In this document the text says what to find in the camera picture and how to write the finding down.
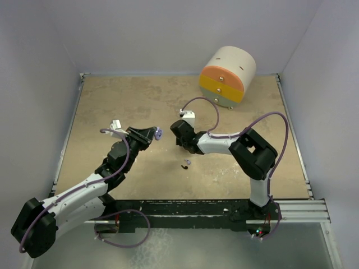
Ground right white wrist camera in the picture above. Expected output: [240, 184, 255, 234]
[179, 109, 195, 127]

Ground purple black wireless earbud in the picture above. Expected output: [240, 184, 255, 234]
[181, 159, 191, 170]

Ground purple earbud charging case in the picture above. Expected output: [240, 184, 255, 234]
[154, 127, 163, 141]

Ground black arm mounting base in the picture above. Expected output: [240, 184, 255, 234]
[98, 194, 282, 237]

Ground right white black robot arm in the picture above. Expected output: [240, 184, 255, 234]
[170, 119, 278, 219]

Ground round cream drawer cabinet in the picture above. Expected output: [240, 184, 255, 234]
[199, 46, 256, 109]

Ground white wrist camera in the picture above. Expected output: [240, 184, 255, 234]
[108, 119, 127, 137]
[179, 109, 195, 127]

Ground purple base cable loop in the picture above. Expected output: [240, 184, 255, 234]
[94, 208, 151, 248]

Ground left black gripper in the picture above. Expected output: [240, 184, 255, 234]
[121, 127, 155, 172]

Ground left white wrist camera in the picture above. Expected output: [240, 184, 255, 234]
[108, 119, 127, 137]

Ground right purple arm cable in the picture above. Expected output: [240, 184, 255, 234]
[181, 97, 289, 197]

